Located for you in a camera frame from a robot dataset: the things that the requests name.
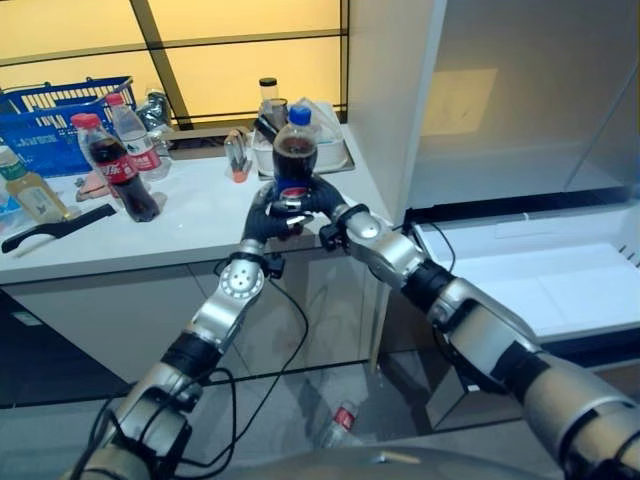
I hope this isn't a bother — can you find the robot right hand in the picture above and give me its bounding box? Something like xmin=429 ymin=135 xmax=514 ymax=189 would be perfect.
xmin=298 ymin=177 xmax=348 ymax=227

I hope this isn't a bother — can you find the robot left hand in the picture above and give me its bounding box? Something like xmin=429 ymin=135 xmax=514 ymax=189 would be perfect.
xmin=241 ymin=183 xmax=315 ymax=244

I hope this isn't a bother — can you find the Pepsi cola bottle blue cap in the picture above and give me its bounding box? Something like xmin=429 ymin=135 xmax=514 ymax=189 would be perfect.
xmin=272 ymin=104 xmax=320 ymax=211

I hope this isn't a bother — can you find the white refrigerator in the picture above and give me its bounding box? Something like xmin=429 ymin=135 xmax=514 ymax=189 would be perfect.
xmin=343 ymin=0 xmax=640 ymax=436

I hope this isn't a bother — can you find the white refrigerator drawer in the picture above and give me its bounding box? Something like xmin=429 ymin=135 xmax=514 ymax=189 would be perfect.
xmin=403 ymin=198 xmax=640 ymax=351

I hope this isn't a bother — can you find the white plastic tray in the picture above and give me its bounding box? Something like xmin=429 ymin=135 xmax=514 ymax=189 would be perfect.
xmin=251 ymin=98 xmax=347 ymax=177

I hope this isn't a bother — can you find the small clear bottle orange cap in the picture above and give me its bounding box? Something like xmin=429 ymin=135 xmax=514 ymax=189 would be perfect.
xmin=224 ymin=130 xmax=252 ymax=183

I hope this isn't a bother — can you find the clear jar black lid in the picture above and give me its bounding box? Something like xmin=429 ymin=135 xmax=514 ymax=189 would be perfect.
xmin=258 ymin=76 xmax=280 ymax=104

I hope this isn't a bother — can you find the white counter cabinet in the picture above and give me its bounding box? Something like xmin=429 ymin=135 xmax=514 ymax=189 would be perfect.
xmin=0 ymin=122 xmax=396 ymax=409

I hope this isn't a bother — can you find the water bottle red label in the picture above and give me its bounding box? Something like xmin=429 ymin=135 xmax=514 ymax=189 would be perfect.
xmin=105 ymin=93 xmax=167 ymax=182
xmin=318 ymin=398 xmax=372 ymax=450

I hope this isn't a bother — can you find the Coca-Cola bottle red cap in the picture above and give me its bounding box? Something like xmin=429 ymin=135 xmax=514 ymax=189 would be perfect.
xmin=69 ymin=113 xmax=162 ymax=224

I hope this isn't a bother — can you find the crumpled dark plastic bag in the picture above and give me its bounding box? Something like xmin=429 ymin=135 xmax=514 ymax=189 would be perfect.
xmin=135 ymin=88 xmax=175 ymax=151

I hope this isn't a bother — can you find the pink small packet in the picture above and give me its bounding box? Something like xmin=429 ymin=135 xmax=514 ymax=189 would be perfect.
xmin=73 ymin=168 xmax=111 ymax=202

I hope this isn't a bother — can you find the yellow tea bottle green label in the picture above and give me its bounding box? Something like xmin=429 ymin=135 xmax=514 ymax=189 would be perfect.
xmin=0 ymin=144 xmax=77 ymax=222

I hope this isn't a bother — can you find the blue plastic shopping basket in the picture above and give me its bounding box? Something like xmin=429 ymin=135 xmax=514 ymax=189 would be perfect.
xmin=0 ymin=75 xmax=139 ymax=180

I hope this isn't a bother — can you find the blue printed packet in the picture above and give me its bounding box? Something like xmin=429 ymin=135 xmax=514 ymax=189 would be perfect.
xmin=0 ymin=188 xmax=18 ymax=224

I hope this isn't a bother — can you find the black cable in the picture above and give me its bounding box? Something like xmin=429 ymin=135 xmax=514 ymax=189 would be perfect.
xmin=197 ymin=285 xmax=309 ymax=471

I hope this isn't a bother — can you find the dark window frame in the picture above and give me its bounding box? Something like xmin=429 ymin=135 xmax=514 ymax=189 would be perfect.
xmin=0 ymin=0 xmax=351 ymax=132

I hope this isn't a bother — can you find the black long-handled tool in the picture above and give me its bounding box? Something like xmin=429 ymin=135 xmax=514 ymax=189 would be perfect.
xmin=0 ymin=203 xmax=118 ymax=255

